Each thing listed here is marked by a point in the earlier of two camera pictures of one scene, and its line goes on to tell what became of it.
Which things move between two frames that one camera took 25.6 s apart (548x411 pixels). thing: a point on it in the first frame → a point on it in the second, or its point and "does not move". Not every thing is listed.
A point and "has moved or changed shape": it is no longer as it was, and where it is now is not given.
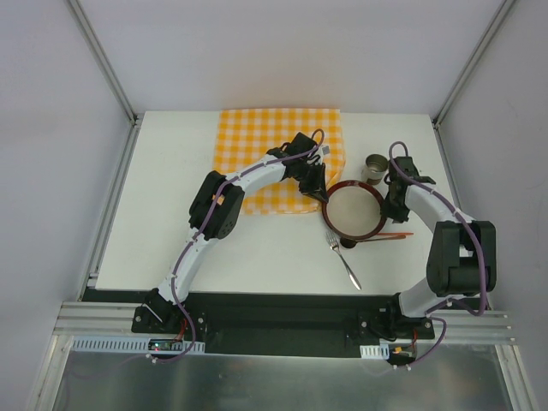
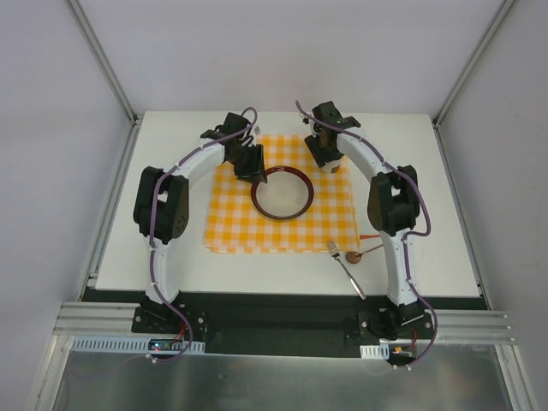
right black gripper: (393, 201) → (324, 153)
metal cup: (374, 169) → (330, 167)
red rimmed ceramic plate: (354, 210) → (288, 193)
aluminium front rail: (100, 318) does not move
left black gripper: (312, 180) → (249, 163)
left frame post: (99, 54) does not move
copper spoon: (348, 241) → (354, 257)
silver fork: (332, 238) has moved or changed shape
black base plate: (278, 324) does not move
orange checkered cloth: (284, 160) → (330, 222)
